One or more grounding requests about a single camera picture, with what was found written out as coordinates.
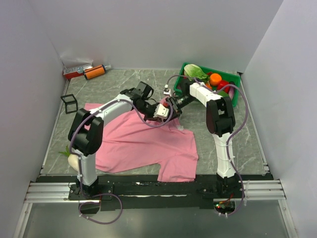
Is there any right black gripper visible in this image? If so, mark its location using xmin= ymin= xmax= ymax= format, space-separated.
xmin=164 ymin=95 xmax=197 ymax=123

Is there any pink t-shirt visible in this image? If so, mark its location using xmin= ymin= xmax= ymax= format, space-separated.
xmin=96 ymin=110 xmax=199 ymax=182

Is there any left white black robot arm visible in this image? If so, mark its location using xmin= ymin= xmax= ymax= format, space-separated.
xmin=68 ymin=82 xmax=156 ymax=199

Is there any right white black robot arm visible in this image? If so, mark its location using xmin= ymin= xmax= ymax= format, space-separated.
xmin=166 ymin=79 xmax=239 ymax=198

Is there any green lettuce toy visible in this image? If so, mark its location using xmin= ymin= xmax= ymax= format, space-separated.
xmin=184 ymin=64 xmax=208 ymax=81

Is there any orange toy fruit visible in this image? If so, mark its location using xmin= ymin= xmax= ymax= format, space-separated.
xmin=209 ymin=73 xmax=222 ymax=86

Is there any green pepper toy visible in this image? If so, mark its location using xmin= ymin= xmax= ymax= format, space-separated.
xmin=219 ymin=91 xmax=229 ymax=97

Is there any purple eggplant toy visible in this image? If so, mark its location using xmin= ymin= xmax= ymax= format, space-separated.
xmin=227 ymin=81 xmax=235 ymax=100

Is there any green plastic bin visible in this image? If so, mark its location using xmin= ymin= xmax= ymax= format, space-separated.
xmin=173 ymin=62 xmax=241 ymax=96

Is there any orange cylindrical bottle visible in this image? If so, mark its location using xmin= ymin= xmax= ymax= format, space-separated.
xmin=83 ymin=64 xmax=111 ymax=80

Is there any red white flat box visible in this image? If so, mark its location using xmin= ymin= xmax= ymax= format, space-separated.
xmin=63 ymin=63 xmax=93 ymax=80

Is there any white daikon radish toy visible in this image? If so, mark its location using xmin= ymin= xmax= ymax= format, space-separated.
xmin=59 ymin=145 xmax=79 ymax=172

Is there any clear plastic bag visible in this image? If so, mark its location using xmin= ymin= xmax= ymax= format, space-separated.
xmin=59 ymin=51 xmax=93 ymax=68

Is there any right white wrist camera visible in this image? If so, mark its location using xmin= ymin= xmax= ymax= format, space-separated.
xmin=163 ymin=84 xmax=172 ymax=97

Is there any small black square frame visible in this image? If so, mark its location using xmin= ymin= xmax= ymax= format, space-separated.
xmin=60 ymin=94 xmax=78 ymax=114

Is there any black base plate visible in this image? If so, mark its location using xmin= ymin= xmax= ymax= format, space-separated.
xmin=26 ymin=174 xmax=280 ymax=214

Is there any aluminium rail frame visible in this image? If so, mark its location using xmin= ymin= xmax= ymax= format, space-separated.
xmin=13 ymin=175 xmax=298 ymax=238

